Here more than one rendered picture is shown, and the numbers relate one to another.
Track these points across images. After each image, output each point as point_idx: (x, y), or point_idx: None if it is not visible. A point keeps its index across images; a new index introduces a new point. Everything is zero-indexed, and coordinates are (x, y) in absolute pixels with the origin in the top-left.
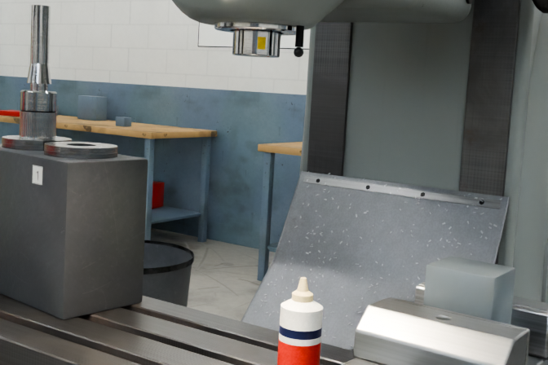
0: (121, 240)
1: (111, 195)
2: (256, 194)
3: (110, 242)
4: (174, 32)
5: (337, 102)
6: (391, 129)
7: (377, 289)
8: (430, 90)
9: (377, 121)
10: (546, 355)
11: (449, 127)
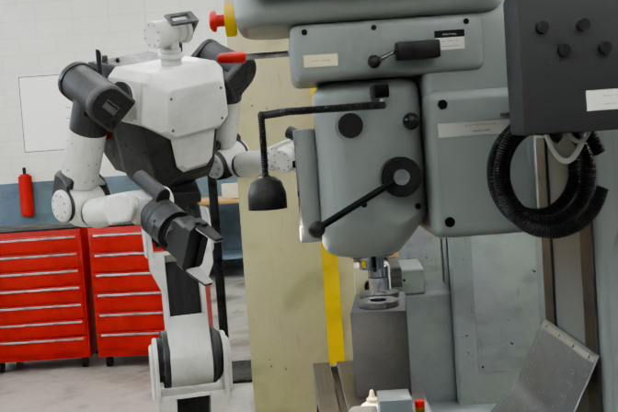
0: (390, 357)
1: (380, 331)
2: None
3: (383, 358)
4: None
5: (549, 269)
6: (566, 294)
7: (537, 411)
8: (574, 268)
9: (562, 287)
10: None
11: (581, 297)
